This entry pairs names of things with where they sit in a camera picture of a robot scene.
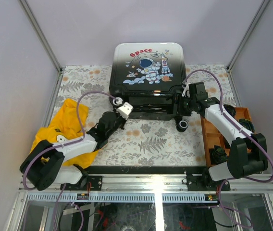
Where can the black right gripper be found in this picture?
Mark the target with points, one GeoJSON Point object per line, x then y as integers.
{"type": "Point", "coordinates": [179, 98]}

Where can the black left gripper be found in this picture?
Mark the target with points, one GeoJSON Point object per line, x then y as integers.
{"type": "Point", "coordinates": [124, 119]}

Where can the black suitcase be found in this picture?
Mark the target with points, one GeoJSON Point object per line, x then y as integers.
{"type": "Point", "coordinates": [149, 77]}

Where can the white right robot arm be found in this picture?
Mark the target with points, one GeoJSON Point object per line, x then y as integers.
{"type": "Point", "coordinates": [205, 101]}

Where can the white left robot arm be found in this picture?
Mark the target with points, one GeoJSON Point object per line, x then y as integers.
{"type": "Point", "coordinates": [44, 165]}

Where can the floral patterned table cloth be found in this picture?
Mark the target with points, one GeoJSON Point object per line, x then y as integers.
{"type": "Point", "coordinates": [143, 142]}

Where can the wooden compartment organizer tray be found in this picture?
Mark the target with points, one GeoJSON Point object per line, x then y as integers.
{"type": "Point", "coordinates": [213, 139]}

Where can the yellow Snoopy t-shirt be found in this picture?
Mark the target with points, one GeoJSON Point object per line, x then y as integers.
{"type": "Point", "coordinates": [65, 126]}

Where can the black rolled item top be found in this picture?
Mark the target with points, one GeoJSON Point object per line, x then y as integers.
{"type": "Point", "coordinates": [230, 110]}

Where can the dark green rolled item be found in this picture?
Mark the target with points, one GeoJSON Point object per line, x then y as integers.
{"type": "Point", "coordinates": [217, 155]}

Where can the dark patterned rolled item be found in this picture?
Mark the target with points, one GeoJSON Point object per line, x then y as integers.
{"type": "Point", "coordinates": [247, 124]}

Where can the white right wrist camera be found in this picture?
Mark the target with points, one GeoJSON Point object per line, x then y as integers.
{"type": "Point", "coordinates": [185, 92]}

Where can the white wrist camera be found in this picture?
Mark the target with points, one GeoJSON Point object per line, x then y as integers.
{"type": "Point", "coordinates": [185, 92]}
{"type": "Point", "coordinates": [124, 108]}

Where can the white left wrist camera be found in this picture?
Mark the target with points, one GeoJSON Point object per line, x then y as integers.
{"type": "Point", "coordinates": [124, 108]}

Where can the aluminium front rail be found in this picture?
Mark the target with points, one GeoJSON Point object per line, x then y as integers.
{"type": "Point", "coordinates": [142, 183]}

